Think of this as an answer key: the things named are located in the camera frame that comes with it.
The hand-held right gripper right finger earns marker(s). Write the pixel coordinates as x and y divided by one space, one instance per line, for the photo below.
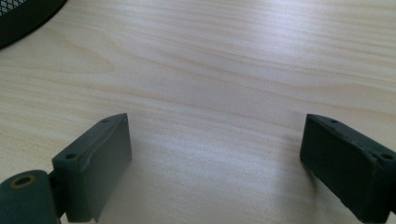
348 168

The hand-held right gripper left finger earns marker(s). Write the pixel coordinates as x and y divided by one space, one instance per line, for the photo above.
93 168

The black mesh trash bin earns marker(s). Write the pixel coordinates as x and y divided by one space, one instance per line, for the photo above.
21 18

